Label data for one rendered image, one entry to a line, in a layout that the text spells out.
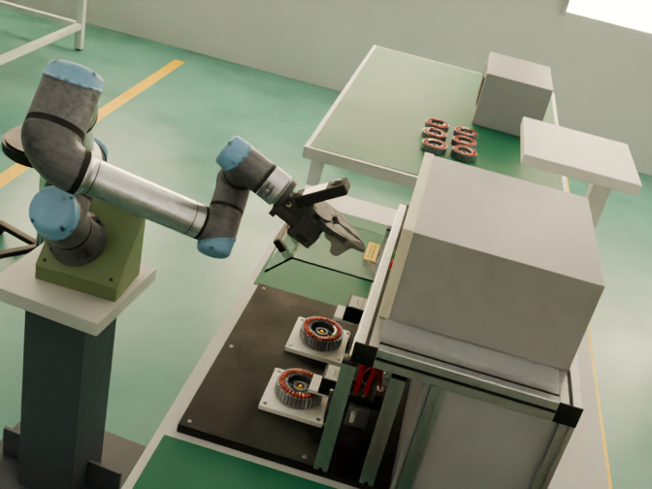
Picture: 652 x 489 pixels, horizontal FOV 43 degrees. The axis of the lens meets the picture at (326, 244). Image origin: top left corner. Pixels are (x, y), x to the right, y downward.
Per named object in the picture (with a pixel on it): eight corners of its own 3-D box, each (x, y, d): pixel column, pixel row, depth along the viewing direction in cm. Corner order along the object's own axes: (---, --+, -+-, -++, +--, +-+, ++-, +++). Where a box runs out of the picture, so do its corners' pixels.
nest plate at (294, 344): (283, 350, 209) (284, 346, 209) (298, 319, 223) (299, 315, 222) (341, 368, 208) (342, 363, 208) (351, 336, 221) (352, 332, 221)
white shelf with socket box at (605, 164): (478, 283, 266) (524, 153, 244) (482, 235, 298) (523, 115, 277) (586, 314, 263) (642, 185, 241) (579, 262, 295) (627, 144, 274)
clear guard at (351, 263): (264, 272, 195) (268, 249, 192) (288, 229, 216) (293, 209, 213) (399, 311, 192) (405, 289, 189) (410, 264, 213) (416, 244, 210)
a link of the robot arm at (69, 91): (45, 195, 209) (19, 111, 157) (65, 142, 213) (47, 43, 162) (92, 210, 211) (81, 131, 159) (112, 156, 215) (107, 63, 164)
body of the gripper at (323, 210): (317, 236, 183) (274, 202, 181) (341, 210, 179) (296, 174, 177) (309, 251, 176) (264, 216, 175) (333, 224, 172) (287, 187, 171)
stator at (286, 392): (269, 402, 189) (271, 389, 187) (280, 374, 199) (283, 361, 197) (315, 416, 188) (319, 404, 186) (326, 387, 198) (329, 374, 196)
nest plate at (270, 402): (257, 408, 188) (258, 404, 188) (275, 371, 201) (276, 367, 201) (321, 428, 187) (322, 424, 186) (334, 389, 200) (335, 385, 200)
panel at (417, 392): (387, 493, 174) (425, 380, 160) (420, 328, 232) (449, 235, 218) (393, 494, 174) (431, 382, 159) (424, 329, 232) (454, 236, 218)
